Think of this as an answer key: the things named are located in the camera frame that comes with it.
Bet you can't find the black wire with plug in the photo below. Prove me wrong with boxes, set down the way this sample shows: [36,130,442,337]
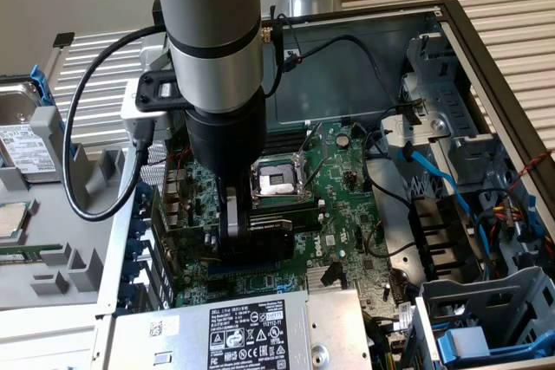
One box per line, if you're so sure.
[277,13,402,109]

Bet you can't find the CPU socket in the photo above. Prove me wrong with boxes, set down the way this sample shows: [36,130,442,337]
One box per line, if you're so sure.
[251,153,316,207]

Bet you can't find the thick black wire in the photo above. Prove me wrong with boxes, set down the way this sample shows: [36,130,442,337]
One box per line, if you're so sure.
[362,125,414,211]

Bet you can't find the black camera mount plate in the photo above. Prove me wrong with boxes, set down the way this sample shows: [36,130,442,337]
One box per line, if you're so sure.
[135,70,194,114]

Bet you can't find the thick black camera cable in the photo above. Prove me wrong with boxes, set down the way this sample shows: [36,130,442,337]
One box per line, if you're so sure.
[62,25,170,223]

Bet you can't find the yellow red black power wires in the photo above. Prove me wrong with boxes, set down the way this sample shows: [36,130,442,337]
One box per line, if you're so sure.
[474,190,539,242]

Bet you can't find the silver CPU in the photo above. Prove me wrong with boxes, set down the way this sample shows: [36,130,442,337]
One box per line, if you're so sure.
[0,199,38,244]

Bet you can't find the thin red wire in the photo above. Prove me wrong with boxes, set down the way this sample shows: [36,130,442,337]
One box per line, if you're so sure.
[166,147,193,168]

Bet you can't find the black angled plug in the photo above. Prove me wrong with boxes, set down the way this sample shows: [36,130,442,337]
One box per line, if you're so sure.
[322,261,347,289]

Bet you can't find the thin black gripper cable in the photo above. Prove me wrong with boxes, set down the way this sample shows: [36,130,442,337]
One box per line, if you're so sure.
[262,5,287,101]

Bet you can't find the short black expansion slot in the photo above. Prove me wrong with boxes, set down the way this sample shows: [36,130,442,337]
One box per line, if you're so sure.
[206,278,230,296]

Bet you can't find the black RAM slot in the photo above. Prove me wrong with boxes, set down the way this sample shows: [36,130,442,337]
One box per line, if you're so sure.
[249,212,326,235]
[246,198,327,220]
[264,127,308,145]
[264,139,306,158]

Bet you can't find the flat blue disk wire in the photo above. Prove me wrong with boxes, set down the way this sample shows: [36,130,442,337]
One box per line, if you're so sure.
[396,142,473,217]

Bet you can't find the thin black wire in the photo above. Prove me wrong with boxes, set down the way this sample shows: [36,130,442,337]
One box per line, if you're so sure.
[366,220,420,258]

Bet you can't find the black plastic fan duct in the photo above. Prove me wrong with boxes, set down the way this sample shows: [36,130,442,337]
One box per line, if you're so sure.
[409,194,485,287]

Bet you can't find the red black twisted wire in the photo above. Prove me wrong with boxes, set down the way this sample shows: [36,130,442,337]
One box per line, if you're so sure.
[509,150,555,192]

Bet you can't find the thin blue wire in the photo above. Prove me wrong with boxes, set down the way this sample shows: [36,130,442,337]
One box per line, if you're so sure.
[472,211,494,259]

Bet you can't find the grey parts rack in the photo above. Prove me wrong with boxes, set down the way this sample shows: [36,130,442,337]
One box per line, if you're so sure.
[0,103,127,311]

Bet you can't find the green motherboard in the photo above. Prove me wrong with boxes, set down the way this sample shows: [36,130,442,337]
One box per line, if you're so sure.
[166,120,420,317]

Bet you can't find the green RAM stick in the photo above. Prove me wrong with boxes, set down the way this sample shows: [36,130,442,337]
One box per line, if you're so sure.
[0,243,65,263]

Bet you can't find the silver disk bay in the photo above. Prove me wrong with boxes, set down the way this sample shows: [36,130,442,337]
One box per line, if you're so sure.
[381,23,506,191]

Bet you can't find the open grey PC case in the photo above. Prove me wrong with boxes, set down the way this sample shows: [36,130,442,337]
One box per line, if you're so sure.
[93,0,555,370]

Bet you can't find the silver power supply unit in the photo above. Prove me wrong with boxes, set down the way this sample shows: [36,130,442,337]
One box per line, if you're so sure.
[110,287,375,370]

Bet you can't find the silver chipset heatsink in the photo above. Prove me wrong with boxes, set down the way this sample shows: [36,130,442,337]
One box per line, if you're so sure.
[305,264,356,292]

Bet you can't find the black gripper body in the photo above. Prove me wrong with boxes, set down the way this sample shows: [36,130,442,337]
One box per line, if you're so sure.
[184,87,269,181]

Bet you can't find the hard disk in blue carrier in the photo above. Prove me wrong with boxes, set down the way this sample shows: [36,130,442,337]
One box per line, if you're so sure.
[0,64,79,185]

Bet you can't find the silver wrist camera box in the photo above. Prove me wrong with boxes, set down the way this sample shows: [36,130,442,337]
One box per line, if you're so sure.
[120,79,171,133]

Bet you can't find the thin metal locking lever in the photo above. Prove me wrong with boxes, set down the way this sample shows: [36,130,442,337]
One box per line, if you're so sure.
[305,155,326,190]

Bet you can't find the black fan block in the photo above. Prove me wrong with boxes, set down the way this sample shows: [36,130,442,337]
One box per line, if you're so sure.
[151,0,168,27]

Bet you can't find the blue disk bay latch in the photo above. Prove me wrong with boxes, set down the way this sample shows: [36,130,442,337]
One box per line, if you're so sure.
[435,327,555,366]

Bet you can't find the grey disk bay cage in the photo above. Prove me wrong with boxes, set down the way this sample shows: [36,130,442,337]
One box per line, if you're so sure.
[411,265,555,370]

